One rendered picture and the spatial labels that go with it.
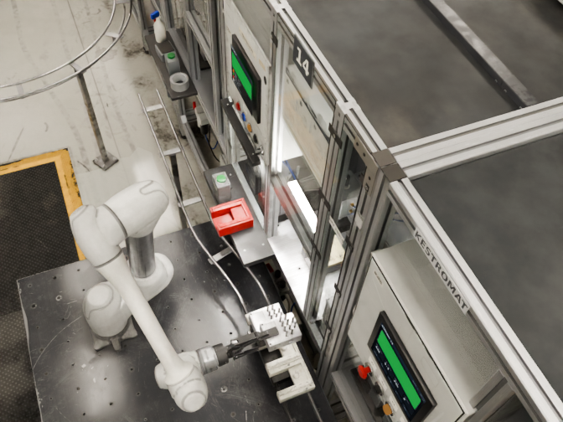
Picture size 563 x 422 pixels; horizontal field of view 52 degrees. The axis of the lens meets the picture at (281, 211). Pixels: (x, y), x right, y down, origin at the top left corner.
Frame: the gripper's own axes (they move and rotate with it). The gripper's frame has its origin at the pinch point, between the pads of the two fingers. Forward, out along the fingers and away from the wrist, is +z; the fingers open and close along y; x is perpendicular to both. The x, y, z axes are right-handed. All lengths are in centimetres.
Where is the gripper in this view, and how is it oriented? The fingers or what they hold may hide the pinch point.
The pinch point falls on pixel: (269, 336)
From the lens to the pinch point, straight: 213.3
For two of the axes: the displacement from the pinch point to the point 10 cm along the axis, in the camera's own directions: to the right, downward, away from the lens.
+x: -3.8, -7.6, 5.3
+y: 0.4, -5.8, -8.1
